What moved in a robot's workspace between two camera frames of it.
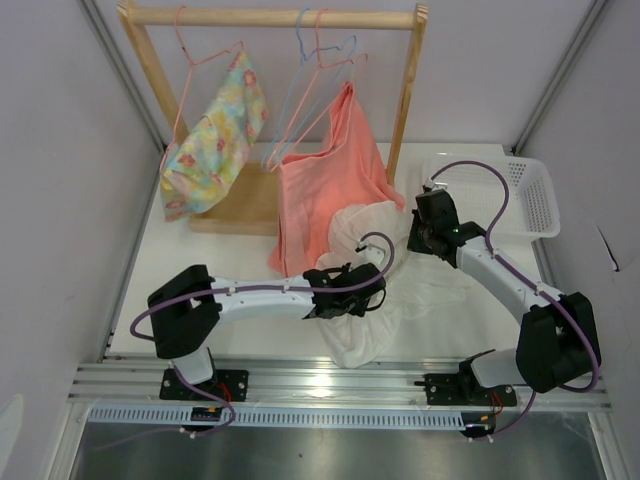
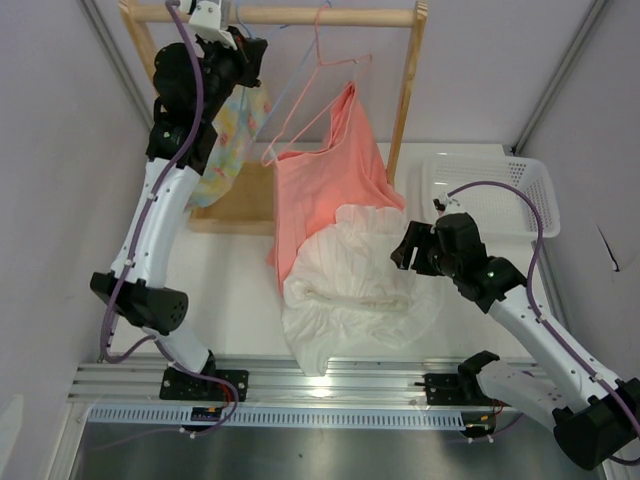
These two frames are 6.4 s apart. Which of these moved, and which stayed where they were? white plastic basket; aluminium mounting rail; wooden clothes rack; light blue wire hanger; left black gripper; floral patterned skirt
Moved: left black gripper; light blue wire hanger
Stayed: floral patterned skirt; wooden clothes rack; aluminium mounting rail; white plastic basket
